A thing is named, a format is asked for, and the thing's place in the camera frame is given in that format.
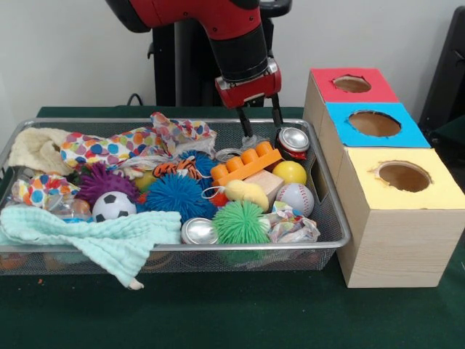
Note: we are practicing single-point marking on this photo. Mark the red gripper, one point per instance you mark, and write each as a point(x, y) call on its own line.
point(250, 91)

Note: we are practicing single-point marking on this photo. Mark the small clear plastic bottle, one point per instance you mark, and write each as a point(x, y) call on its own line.
point(259, 140)

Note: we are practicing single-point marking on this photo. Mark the silver can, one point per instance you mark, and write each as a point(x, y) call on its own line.
point(227, 155)

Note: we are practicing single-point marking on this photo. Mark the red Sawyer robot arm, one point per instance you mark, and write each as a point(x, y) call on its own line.
point(232, 22)

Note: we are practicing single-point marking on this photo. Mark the shallow clear mesh bin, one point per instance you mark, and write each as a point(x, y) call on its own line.
point(218, 260)

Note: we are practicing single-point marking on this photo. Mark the wooden box with three holes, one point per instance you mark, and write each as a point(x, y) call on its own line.
point(399, 240)

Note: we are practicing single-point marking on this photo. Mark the orange toy brick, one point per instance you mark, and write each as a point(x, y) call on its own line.
point(250, 163)

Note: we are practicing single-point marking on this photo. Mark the yellow ball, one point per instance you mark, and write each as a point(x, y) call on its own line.
point(290, 172)

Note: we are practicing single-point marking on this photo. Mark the white baseball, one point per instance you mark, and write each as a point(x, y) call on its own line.
point(295, 199)

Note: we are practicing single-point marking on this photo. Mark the green spiky ball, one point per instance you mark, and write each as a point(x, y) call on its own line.
point(241, 223)

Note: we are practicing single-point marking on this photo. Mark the blue spiky ball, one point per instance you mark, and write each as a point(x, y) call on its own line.
point(174, 196)

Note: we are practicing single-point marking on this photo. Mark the polka dot cloth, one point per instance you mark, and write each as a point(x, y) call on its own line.
point(109, 147)

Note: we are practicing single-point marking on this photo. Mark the purple spiky ball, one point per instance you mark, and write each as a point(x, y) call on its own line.
point(101, 180)

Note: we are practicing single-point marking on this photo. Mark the black and white soccer ball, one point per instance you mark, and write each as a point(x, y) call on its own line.
point(112, 207)

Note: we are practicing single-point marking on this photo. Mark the black chair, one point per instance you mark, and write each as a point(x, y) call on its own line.
point(447, 65)

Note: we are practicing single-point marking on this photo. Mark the dark green side tablecloth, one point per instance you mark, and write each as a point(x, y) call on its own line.
point(454, 134)

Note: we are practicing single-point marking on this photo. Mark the mint green cloth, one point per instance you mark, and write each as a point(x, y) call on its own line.
point(91, 232)

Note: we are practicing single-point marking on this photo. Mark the crushed clear plastic bottle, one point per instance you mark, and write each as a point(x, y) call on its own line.
point(67, 209)

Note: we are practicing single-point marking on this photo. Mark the cream knitted cloth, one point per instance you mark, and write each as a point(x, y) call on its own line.
point(32, 145)

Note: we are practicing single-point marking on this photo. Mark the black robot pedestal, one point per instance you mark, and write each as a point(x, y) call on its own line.
point(167, 72)

